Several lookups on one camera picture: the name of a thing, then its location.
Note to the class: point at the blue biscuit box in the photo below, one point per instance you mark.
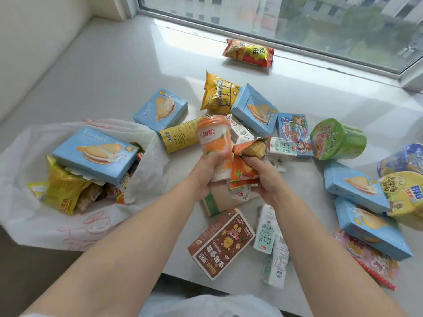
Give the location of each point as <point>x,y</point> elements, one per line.
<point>95,155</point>
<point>161,108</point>
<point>353,186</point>
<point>371,229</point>
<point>255,108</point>

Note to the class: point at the person's right fingers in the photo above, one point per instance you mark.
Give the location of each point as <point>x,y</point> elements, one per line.
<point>251,161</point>

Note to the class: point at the person's left fingers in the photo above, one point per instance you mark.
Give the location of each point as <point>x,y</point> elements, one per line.
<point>220,156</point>

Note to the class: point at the grey window frame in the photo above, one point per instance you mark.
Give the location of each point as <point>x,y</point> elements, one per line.
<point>297,51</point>

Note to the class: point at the white milk carton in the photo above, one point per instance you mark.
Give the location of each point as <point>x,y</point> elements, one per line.
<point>240,129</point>
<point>267,229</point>
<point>277,264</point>
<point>282,150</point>

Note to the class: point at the yellow carton box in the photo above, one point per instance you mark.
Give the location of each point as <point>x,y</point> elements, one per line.
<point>180,134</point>

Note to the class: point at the orange snack packet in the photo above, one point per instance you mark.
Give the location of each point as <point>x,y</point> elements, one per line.
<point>243,171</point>

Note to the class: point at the red snack packet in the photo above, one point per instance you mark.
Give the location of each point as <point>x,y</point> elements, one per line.
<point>248,52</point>

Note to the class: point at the person's light grey clothing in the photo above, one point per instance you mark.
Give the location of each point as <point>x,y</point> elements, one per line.
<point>208,307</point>

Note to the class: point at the orange drink cup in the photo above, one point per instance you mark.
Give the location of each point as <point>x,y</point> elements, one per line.
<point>213,136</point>

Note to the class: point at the person's left hand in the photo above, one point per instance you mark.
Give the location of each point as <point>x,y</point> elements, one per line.
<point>206,171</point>

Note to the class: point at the pink snack packet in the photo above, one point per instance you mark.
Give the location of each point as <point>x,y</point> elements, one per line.
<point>371,262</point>

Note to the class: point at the white plastic bag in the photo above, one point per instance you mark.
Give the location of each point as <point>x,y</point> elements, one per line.
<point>29,214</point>

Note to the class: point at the green and white box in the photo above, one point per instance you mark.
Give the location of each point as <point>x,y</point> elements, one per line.
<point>214,198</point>

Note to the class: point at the person's right hand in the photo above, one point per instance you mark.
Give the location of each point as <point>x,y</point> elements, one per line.
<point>269,183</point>

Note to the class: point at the blue cartoon drink carton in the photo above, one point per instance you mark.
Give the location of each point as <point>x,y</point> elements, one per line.
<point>295,133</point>

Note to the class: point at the person's right forearm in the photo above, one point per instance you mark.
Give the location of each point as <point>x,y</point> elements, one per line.
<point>324,257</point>

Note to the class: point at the blue instant noodle bowl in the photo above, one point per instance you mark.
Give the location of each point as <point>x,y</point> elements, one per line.
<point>401,160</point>

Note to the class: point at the brown snack packet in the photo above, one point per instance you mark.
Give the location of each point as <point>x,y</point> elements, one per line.
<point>88,196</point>

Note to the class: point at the person's left forearm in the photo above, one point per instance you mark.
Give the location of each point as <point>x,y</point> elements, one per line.
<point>132,247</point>

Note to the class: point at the yellow puffed snack bag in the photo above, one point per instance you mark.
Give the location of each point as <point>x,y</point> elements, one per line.
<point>218,92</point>

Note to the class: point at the brown cartoon box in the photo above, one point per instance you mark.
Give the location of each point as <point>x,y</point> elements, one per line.
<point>221,244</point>

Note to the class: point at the yellow crinkled snack packet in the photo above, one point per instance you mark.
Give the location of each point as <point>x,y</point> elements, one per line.
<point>62,189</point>

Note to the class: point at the green instant noodle cup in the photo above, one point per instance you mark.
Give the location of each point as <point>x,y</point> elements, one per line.
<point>337,139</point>

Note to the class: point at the yellow instant noodle bowl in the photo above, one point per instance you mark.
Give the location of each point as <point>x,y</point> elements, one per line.
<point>403,194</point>

